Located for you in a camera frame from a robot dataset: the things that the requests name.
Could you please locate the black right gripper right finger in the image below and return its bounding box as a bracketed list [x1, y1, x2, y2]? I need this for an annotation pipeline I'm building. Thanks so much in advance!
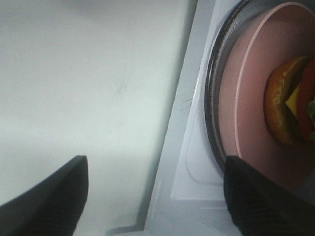
[223, 156, 315, 236]

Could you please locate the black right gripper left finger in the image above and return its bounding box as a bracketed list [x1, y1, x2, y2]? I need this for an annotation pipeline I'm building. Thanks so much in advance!
[0, 156, 89, 236]

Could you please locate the pink round plate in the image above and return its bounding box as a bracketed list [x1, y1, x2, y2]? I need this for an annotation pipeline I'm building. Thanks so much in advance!
[218, 1, 315, 190]

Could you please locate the white microwave oven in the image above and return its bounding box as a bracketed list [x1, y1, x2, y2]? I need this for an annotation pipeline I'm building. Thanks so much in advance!
[105, 0, 315, 236]

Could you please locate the burger with lettuce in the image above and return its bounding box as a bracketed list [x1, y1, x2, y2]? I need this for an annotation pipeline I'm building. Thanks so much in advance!
[264, 56, 315, 146]

